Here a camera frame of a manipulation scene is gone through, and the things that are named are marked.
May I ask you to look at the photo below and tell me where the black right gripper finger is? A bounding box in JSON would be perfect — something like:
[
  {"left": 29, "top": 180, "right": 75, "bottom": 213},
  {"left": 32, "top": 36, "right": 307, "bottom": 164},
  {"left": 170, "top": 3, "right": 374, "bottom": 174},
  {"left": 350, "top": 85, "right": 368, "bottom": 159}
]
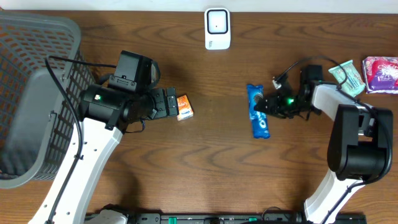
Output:
[
  {"left": 256, "top": 96, "right": 274, "bottom": 106},
  {"left": 254, "top": 104, "right": 271, "bottom": 114}
]

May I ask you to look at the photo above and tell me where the orange small box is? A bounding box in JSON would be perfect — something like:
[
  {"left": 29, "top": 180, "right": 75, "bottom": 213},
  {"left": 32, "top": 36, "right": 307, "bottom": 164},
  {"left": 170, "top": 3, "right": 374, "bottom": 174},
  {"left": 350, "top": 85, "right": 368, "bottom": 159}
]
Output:
[{"left": 177, "top": 95, "right": 194, "bottom": 121}]

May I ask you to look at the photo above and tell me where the blue snack wrapper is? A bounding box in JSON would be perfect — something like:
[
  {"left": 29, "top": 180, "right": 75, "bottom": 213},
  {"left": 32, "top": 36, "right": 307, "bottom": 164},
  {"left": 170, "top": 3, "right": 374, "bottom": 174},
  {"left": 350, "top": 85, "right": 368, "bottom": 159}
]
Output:
[{"left": 246, "top": 84, "right": 271, "bottom": 139}]

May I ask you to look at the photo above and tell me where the teal snack packet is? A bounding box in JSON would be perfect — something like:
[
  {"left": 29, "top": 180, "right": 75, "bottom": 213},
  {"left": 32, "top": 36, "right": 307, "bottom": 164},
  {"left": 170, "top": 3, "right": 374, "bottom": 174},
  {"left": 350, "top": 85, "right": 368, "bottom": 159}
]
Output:
[{"left": 328, "top": 60, "right": 366, "bottom": 97}]

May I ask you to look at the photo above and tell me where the purple snack pack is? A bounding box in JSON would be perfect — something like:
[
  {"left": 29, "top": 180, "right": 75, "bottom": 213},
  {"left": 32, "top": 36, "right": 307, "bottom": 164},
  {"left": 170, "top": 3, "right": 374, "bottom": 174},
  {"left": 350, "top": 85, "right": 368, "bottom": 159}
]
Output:
[{"left": 362, "top": 57, "right": 397, "bottom": 95}]

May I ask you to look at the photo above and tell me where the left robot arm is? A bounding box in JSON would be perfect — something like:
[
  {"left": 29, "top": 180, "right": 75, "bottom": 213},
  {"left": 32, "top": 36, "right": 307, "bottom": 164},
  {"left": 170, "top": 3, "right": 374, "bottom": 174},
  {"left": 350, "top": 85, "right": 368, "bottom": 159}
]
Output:
[{"left": 30, "top": 50, "right": 179, "bottom": 223}]

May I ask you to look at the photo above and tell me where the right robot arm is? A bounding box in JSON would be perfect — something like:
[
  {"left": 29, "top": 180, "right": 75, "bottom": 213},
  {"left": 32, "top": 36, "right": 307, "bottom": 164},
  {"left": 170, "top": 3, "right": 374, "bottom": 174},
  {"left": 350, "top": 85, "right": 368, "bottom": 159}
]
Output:
[{"left": 254, "top": 65, "right": 393, "bottom": 223}]

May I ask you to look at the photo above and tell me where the white barcode scanner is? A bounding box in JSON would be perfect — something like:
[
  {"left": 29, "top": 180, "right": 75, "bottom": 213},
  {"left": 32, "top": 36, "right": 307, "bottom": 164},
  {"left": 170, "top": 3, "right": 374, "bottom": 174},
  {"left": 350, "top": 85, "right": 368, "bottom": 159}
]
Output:
[{"left": 204, "top": 7, "right": 231, "bottom": 50}]

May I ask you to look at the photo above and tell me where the grey plastic mesh basket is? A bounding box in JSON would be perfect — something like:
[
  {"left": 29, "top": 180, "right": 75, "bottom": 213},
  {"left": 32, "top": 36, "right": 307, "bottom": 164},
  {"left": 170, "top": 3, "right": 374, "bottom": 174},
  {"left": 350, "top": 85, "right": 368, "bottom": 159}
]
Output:
[{"left": 1, "top": 11, "right": 95, "bottom": 189}]

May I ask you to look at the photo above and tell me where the black right camera cable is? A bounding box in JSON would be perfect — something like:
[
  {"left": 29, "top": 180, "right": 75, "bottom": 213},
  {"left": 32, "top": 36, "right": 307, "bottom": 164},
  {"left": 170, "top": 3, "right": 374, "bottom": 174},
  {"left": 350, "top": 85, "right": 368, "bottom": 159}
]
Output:
[{"left": 275, "top": 55, "right": 393, "bottom": 224}]

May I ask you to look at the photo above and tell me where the black camera cable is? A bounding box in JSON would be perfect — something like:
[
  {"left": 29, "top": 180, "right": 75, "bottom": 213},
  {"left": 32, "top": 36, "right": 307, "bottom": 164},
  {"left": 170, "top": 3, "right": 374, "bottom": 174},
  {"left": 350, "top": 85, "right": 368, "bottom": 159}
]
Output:
[
  {"left": 275, "top": 55, "right": 393, "bottom": 224},
  {"left": 44, "top": 55, "right": 118, "bottom": 224}
]

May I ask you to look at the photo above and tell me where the black left camera cable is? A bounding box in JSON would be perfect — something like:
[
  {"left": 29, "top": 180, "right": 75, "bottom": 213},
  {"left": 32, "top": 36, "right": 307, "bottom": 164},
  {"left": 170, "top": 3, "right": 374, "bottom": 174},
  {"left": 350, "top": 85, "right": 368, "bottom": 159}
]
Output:
[{"left": 44, "top": 55, "right": 118, "bottom": 224}]

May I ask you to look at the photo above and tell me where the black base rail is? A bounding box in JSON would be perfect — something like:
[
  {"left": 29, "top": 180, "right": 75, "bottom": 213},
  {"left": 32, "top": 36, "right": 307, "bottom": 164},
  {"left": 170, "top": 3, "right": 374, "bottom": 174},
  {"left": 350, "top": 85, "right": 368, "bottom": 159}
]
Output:
[{"left": 85, "top": 205, "right": 368, "bottom": 224}]

